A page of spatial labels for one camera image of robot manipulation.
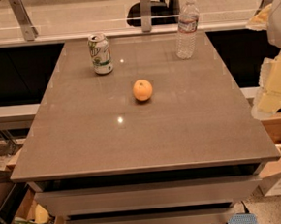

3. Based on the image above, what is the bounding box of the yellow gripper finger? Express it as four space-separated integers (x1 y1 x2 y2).
251 50 281 120
245 4 272 31

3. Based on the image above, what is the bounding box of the clear plastic water bottle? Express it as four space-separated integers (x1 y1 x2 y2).
175 0 200 59

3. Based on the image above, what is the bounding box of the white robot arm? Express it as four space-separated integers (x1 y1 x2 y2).
248 0 281 120

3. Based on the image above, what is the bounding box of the black office chair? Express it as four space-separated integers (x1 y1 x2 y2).
124 0 185 28

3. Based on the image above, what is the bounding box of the orange fruit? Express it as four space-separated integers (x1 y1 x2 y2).
133 80 152 101

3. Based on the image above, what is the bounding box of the blue mesh object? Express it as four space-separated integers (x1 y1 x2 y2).
227 213 258 224

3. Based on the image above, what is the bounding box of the green white soda can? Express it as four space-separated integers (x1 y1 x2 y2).
87 33 113 75

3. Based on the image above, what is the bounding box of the lower grey drawer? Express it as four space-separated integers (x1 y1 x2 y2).
65 208 234 224

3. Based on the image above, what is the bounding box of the grey drawer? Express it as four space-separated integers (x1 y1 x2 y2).
35 176 261 216
65 208 234 224

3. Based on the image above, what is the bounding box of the upper grey drawer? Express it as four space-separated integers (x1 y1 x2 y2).
35 176 261 216

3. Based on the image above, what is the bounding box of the yellow item in box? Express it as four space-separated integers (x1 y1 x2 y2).
34 204 49 224

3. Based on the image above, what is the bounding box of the left cardboard box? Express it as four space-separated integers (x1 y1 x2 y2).
0 184 71 224

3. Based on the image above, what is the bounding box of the middle metal railing bracket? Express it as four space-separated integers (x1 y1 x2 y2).
140 0 152 33

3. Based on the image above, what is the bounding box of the left metal railing bracket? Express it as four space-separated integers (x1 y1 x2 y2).
9 0 38 42

